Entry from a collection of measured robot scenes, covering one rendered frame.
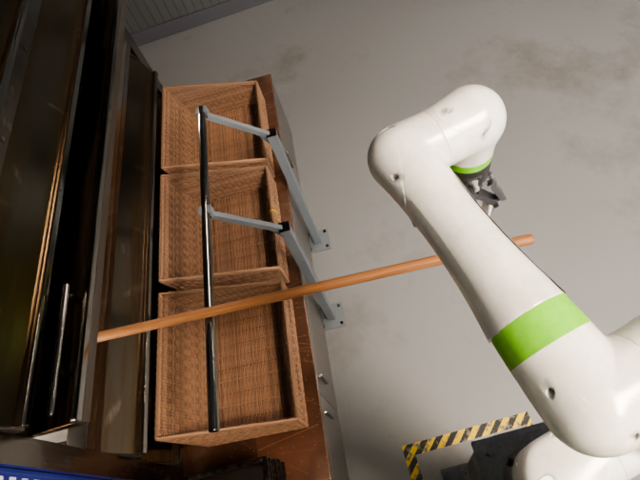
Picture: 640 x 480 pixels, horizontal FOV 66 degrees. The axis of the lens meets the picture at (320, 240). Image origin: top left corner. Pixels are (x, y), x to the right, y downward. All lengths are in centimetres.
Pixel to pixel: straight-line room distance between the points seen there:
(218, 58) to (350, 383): 278
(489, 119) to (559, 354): 36
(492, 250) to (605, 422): 23
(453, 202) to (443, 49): 312
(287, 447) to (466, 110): 147
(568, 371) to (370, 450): 191
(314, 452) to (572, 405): 139
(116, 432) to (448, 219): 130
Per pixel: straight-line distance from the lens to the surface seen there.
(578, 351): 65
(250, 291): 204
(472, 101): 81
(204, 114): 201
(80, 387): 132
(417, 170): 74
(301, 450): 194
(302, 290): 141
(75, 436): 161
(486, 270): 67
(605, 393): 64
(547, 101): 346
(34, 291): 146
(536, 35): 389
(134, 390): 179
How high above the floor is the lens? 246
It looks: 58 degrees down
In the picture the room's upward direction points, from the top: 23 degrees counter-clockwise
